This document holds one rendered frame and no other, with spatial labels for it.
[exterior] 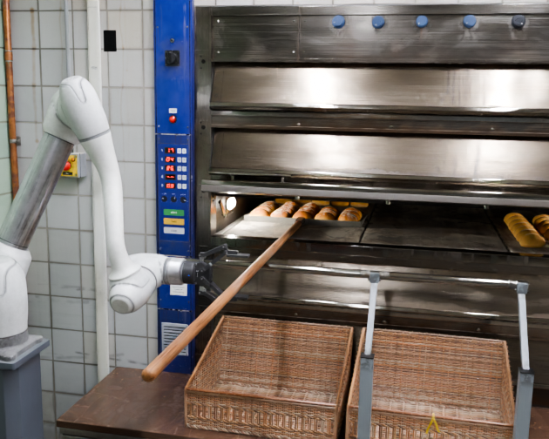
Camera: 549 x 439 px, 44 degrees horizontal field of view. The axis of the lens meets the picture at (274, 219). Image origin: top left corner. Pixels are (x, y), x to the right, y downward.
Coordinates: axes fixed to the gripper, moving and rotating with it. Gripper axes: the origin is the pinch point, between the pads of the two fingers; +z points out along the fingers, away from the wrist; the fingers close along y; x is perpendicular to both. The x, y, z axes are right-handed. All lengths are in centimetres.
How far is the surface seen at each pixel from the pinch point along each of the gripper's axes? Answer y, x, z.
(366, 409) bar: 41, -1, 40
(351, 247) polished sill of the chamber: 2, -61, 27
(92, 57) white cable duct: -71, -59, -81
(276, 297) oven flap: 24, -57, -2
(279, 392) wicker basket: 60, -47, 2
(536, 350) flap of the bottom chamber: 39, -64, 100
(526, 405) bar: 34, -2, 88
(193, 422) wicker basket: 60, -14, -22
